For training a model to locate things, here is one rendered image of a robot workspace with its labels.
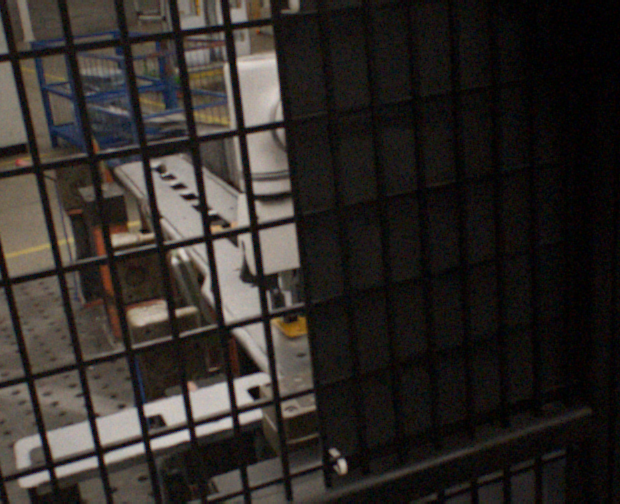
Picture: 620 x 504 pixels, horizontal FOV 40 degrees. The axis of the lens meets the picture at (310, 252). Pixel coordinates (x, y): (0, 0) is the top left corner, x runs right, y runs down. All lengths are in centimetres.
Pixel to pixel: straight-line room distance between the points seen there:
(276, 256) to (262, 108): 19
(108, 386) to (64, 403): 9
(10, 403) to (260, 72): 98
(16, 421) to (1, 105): 643
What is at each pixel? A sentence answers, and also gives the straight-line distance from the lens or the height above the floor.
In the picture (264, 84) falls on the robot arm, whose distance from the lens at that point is 99.
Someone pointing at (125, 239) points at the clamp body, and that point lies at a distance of 143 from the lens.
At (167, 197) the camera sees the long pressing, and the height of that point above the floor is 100.
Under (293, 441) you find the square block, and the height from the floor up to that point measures 103.
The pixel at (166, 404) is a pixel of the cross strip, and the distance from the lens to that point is 98.
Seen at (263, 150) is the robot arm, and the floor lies 125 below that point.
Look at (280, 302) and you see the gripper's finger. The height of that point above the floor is 104.
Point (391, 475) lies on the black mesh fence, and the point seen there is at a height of 115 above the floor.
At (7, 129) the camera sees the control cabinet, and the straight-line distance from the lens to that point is 802.
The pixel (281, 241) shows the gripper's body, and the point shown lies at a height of 113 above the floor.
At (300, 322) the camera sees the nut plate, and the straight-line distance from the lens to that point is 111.
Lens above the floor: 146
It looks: 20 degrees down
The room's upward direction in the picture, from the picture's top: 6 degrees counter-clockwise
